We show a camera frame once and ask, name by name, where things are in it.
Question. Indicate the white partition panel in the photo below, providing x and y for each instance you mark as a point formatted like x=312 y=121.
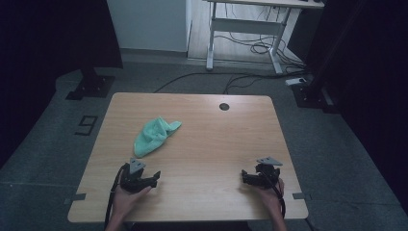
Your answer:
x=147 y=24

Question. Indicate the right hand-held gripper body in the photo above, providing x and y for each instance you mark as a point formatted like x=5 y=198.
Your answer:
x=266 y=176

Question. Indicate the white power strip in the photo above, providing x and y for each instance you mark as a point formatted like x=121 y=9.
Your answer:
x=295 y=81

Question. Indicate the black stand base plate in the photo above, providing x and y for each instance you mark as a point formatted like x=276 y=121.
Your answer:
x=312 y=96
x=93 y=86

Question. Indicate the white metal-frame desk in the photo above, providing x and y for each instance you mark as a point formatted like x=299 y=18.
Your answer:
x=247 y=26

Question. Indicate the green microfibre towel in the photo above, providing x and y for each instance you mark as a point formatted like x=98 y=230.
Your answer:
x=152 y=136

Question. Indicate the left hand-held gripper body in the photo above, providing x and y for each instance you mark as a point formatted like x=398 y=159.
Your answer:
x=133 y=181

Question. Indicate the person's right hand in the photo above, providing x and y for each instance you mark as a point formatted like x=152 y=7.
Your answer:
x=274 y=199

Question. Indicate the person's left hand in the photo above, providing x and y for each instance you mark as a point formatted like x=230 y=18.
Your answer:
x=126 y=200

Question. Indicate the grey tape strip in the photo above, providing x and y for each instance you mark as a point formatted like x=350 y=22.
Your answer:
x=300 y=195
x=77 y=197

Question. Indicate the dark curtain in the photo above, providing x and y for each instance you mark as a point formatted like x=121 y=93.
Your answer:
x=48 y=48
x=369 y=80

